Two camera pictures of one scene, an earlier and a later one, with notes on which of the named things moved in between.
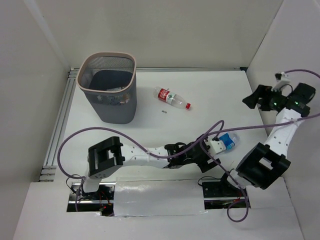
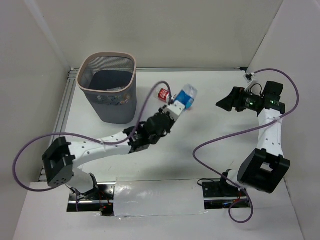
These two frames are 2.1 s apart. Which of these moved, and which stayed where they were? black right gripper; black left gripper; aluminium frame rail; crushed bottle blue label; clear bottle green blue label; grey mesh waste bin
Moved: black right gripper; crushed bottle blue label; black left gripper
Stayed: clear bottle green blue label; aluminium frame rail; grey mesh waste bin
